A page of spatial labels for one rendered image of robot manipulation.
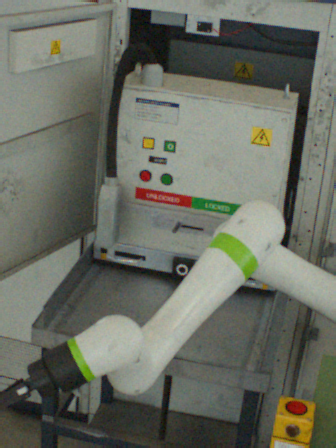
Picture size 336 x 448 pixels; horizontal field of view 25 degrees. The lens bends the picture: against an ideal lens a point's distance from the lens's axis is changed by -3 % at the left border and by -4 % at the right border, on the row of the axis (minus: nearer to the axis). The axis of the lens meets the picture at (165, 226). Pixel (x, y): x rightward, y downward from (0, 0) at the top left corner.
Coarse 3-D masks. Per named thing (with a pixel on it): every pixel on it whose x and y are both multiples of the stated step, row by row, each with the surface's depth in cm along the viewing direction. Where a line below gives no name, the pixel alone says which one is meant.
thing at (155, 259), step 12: (96, 240) 230; (96, 252) 232; (120, 252) 230; (132, 252) 229; (144, 252) 228; (156, 252) 227; (168, 252) 227; (132, 264) 230; (144, 264) 229; (156, 264) 228; (168, 264) 227
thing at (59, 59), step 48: (0, 48) 196; (48, 48) 208; (96, 48) 232; (0, 96) 201; (48, 96) 219; (96, 96) 240; (0, 144) 205; (48, 144) 226; (96, 144) 248; (0, 192) 213; (48, 192) 233; (0, 240) 219; (48, 240) 240
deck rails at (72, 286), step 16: (288, 240) 244; (80, 256) 222; (80, 272) 223; (96, 272) 228; (64, 288) 210; (80, 288) 218; (48, 304) 198; (64, 304) 209; (272, 304) 219; (48, 320) 200; (272, 320) 211; (256, 336) 202; (256, 352) 195; (256, 368) 188
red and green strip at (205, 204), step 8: (136, 192) 223; (144, 192) 222; (152, 192) 221; (160, 192) 221; (168, 192) 220; (152, 200) 222; (160, 200) 222; (168, 200) 221; (176, 200) 221; (184, 200) 220; (192, 200) 219; (200, 200) 219; (208, 200) 218; (200, 208) 220; (208, 208) 219; (216, 208) 219; (224, 208) 218; (232, 208) 218
